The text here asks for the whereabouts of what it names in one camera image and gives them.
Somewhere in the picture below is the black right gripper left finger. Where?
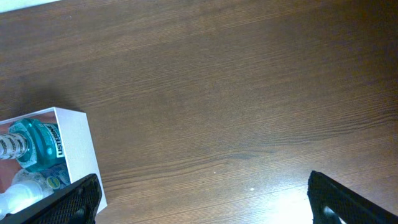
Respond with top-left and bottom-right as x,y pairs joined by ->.
1,174 -> 102,224

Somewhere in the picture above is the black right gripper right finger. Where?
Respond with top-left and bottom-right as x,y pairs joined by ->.
307,170 -> 397,224

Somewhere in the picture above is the clear soap pump bottle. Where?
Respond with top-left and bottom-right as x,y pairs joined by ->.
1,164 -> 71,219

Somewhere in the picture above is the green mouthwash bottle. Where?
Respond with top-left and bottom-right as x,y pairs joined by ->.
1,118 -> 66,172

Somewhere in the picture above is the pink open box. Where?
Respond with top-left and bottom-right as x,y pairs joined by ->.
0,106 -> 108,215

